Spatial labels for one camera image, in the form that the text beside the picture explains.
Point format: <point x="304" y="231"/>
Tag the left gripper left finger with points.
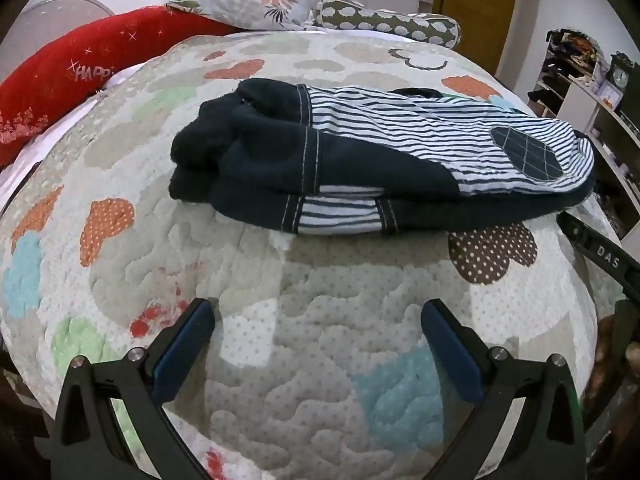
<point x="88" y="442"/>

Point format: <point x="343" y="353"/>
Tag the long red pillow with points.
<point x="62" y="74"/>

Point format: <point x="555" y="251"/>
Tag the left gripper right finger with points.
<point x="548" y="441"/>

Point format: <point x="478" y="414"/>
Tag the olive cloud pattern bolster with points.
<point x="424" y="27"/>

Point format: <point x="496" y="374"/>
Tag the floral grey pillow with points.
<point x="253" y="14"/>

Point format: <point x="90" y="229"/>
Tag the dark green desk clock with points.
<point x="624" y="77"/>

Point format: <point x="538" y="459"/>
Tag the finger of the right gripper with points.
<point x="604" y="253"/>

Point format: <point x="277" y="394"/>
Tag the brown wooden door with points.
<point x="484" y="26"/>

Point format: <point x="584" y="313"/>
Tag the navy striped frog pants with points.
<point x="351" y="160"/>

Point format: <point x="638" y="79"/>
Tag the rounded grey headboard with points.
<point x="42" y="23"/>

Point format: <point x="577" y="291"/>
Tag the white storage shelf unit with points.
<point x="571" y="86"/>

